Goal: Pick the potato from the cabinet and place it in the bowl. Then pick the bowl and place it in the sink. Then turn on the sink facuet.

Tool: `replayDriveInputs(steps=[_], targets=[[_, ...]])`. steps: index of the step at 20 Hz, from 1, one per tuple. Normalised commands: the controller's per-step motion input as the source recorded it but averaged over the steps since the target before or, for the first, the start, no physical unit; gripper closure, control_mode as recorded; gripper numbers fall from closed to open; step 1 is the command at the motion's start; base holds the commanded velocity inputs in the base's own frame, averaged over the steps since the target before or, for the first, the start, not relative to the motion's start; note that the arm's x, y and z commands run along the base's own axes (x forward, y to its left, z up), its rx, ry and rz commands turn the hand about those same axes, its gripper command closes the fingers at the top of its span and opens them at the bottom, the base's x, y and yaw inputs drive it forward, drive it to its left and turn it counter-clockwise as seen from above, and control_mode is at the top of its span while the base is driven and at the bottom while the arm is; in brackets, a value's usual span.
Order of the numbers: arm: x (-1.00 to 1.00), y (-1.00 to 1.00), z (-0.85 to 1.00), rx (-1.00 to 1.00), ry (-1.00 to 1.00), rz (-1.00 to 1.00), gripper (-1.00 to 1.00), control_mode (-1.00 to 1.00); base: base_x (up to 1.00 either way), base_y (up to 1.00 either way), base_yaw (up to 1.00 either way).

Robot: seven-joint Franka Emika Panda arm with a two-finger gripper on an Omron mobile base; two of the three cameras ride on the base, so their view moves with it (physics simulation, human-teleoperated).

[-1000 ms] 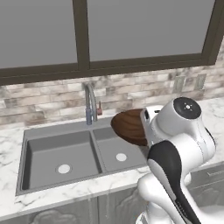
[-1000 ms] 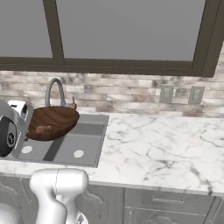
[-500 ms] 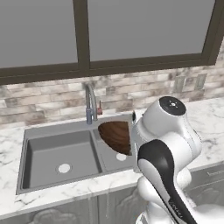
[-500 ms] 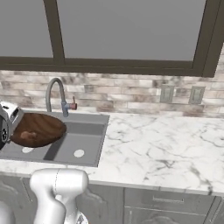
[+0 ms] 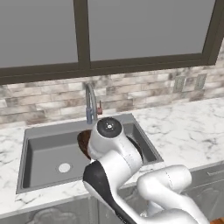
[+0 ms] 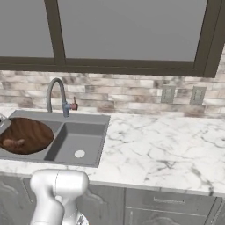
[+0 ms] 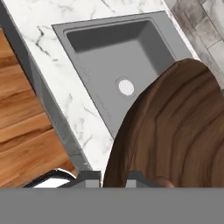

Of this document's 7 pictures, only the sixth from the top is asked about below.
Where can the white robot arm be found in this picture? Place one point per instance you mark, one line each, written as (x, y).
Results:
(55, 190)

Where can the white round sink drain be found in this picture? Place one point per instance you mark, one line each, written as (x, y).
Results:
(79, 153)

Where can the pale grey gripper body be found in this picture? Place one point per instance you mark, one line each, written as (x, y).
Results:
(3, 124)

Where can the grey wall outlet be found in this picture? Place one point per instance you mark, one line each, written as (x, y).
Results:
(168, 94)
(198, 95)

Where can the dark framed window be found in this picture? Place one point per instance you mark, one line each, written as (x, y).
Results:
(60, 38)

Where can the grey cabinet drawer front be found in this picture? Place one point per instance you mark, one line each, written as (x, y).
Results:
(140, 199)

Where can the grey curved sink faucet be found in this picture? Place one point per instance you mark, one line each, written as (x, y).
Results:
(55, 81)

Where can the brown potato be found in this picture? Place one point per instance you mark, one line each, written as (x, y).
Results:
(13, 143)

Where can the grey double sink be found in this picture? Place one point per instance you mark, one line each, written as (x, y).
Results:
(79, 134)

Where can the brown wooden bowl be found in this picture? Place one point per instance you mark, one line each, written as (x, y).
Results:
(30, 133)

